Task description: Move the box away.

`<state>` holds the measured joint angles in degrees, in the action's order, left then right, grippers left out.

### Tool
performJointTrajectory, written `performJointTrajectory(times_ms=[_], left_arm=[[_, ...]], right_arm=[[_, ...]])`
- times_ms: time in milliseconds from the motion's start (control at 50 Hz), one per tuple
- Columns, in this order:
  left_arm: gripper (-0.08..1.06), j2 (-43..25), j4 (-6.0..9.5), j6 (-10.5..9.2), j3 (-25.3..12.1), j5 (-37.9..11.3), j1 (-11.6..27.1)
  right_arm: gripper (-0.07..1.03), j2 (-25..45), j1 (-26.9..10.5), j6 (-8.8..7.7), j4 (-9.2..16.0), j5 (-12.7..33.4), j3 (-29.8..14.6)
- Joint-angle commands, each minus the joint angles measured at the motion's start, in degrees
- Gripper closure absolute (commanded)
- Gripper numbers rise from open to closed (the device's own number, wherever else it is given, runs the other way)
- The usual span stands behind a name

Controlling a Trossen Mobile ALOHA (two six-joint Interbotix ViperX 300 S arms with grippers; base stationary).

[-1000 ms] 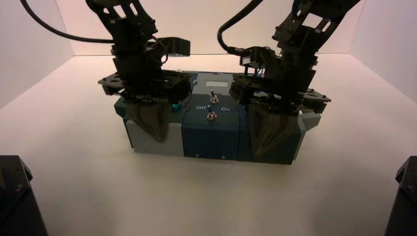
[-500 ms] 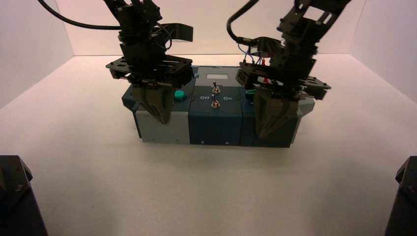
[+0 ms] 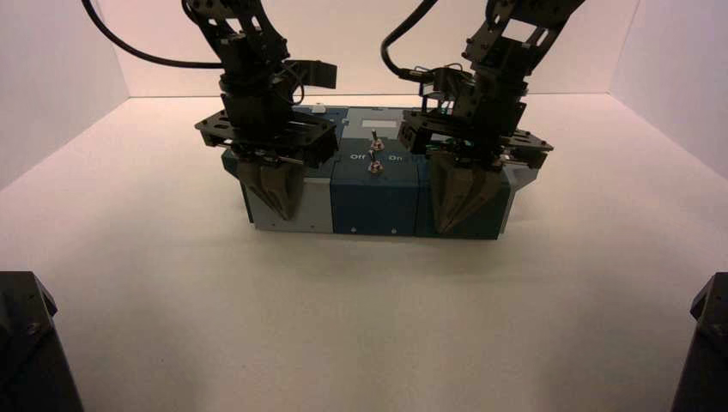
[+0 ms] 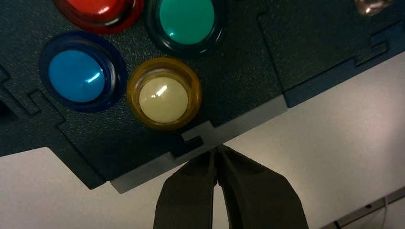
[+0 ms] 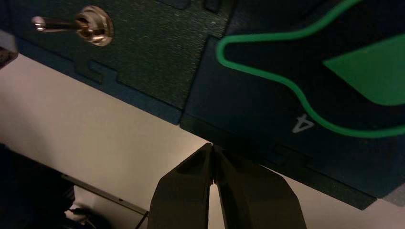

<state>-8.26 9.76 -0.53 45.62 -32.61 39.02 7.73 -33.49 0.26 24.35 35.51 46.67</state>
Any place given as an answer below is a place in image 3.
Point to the small grey display screen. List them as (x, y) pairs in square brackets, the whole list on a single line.
[(379, 123)]

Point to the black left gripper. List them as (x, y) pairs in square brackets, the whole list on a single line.
[(256, 128)]

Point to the white square slider cap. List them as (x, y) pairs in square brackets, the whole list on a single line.
[(318, 107)]

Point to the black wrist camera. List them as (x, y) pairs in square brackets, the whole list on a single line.
[(446, 85), (315, 74)]

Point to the metal toggle switch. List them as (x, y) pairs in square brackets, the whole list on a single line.
[(373, 139), (373, 165)]

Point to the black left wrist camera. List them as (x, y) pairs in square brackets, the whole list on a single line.
[(315, 74)]

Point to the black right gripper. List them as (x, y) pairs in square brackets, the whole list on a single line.
[(489, 128)]

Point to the grey and teal control box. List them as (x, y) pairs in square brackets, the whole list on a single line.
[(372, 199)]

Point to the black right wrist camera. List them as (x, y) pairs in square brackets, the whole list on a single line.
[(446, 85)]

